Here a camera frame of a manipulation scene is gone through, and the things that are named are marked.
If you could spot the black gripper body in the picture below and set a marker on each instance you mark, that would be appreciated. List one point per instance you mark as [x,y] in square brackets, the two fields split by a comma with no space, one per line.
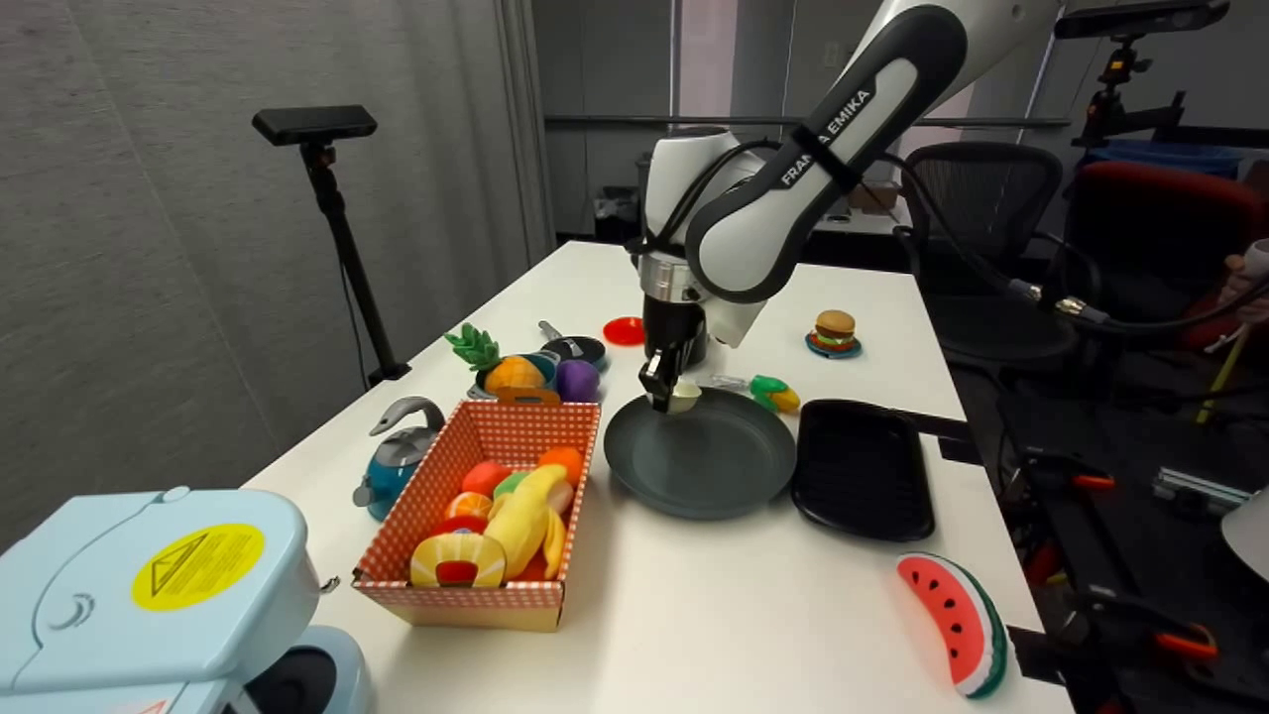
[676,338]

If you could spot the grey frying pan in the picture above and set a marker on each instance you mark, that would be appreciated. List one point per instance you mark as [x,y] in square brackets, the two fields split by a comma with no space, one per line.
[700,456]

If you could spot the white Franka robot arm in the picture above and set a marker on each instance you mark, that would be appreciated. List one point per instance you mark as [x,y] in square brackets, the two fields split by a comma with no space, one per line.
[796,161]

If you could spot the red toy plate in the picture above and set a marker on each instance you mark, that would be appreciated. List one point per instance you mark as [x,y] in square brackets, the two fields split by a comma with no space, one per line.
[619,329]

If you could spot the burger toy on teal plate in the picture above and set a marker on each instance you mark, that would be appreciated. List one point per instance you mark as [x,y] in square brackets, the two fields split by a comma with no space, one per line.
[834,333]

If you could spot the purple eggplant toy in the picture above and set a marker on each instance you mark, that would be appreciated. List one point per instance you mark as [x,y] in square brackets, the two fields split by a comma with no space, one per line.
[578,379]

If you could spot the green yellow corn toy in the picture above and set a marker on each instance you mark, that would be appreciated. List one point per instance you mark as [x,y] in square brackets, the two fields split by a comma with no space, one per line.
[775,394]

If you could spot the teal cup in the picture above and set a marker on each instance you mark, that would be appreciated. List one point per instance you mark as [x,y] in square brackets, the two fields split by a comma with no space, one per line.
[541,365]

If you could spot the small orange toy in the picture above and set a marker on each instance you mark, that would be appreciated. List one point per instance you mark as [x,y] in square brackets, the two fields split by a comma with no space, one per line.
[562,460]

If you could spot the green vegetable toy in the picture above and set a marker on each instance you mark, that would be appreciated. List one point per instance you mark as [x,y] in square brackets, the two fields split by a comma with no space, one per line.
[508,485]

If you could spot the yellow banana toy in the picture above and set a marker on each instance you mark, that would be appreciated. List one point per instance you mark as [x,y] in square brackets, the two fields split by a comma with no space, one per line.
[530,522]

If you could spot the red tomato toy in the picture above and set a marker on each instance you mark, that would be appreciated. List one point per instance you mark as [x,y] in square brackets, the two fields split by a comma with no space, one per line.
[485,476]

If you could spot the black ribbed plastic tray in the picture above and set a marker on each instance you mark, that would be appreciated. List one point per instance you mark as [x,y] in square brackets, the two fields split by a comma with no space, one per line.
[861,470]

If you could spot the sliced peach toy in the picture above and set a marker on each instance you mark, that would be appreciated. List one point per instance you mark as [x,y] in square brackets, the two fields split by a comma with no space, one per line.
[459,559]

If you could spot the orange checkered basket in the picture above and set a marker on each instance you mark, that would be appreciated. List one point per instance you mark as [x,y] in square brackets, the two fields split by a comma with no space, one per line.
[463,600]

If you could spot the black mesh office chair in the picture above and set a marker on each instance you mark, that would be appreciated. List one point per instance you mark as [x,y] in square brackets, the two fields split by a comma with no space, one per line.
[985,224]

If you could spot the watermelon slice toy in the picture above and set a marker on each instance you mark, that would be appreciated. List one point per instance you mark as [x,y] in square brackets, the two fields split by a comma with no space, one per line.
[956,620]

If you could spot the red office chair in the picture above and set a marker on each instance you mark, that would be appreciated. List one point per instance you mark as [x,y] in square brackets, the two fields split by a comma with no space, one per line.
[1162,224]

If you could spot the light blue toy oven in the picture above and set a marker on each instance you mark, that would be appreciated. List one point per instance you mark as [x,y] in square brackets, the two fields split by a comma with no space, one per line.
[144,597]

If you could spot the black camera on tripod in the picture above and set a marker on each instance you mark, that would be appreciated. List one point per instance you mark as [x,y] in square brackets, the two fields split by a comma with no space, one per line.
[1136,26]

